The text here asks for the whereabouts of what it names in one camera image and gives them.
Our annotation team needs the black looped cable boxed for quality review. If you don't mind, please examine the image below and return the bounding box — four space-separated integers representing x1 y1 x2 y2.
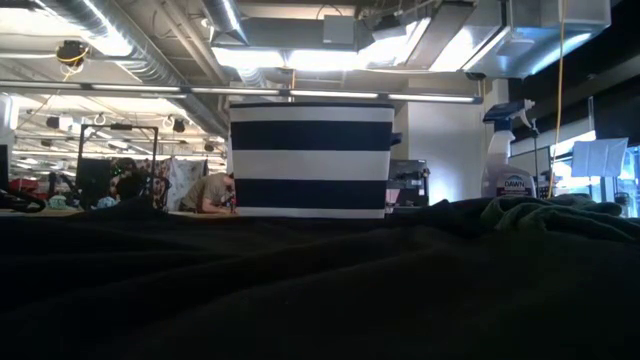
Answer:
0 188 47 215

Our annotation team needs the yellow hanging cable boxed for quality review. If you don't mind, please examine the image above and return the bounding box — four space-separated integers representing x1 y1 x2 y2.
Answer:
547 0 567 199

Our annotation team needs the black monitor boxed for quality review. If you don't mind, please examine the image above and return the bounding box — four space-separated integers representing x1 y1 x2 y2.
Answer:
74 158 114 206

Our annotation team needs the patterned hanging cloth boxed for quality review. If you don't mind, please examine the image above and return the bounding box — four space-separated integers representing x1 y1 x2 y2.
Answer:
144 157 210 212

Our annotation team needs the grey ceiling box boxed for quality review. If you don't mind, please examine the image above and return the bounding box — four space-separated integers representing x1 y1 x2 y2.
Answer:
322 14 362 51

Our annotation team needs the clear spray bottle blue trigger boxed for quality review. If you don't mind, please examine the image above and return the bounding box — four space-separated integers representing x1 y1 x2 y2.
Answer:
480 98 537 199

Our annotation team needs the smooth round silver duct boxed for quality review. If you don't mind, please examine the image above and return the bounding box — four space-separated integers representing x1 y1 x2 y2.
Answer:
201 0 250 47

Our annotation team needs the navy white-striped fabric bin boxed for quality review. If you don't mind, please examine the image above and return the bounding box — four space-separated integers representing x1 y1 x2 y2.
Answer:
228 101 404 220

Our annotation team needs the corrugated silver ventilation duct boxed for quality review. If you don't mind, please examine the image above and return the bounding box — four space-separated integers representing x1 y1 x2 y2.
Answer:
29 0 232 139

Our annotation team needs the white hanging sheet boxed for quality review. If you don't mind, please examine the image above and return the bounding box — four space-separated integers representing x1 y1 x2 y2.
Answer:
571 137 630 179

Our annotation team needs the bright ceiling light panel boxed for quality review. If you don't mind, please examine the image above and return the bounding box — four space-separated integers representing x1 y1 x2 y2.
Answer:
212 45 374 72

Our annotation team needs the black metal rig frame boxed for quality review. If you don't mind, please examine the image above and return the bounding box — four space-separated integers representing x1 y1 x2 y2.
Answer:
76 123 160 204

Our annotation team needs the person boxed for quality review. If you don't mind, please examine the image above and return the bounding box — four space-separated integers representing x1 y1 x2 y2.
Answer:
178 172 237 215
109 157 151 202

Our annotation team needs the black yellow ceiling reel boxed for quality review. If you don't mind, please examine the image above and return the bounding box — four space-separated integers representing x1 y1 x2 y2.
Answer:
54 39 91 69

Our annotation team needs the dark green button shirt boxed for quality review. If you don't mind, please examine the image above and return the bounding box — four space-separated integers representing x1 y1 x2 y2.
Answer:
479 193 640 246

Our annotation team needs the red background object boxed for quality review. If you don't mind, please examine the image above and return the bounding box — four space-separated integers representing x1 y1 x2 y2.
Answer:
8 177 40 194

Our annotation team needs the black garment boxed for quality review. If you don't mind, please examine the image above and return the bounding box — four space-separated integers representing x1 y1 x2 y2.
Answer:
0 195 640 360

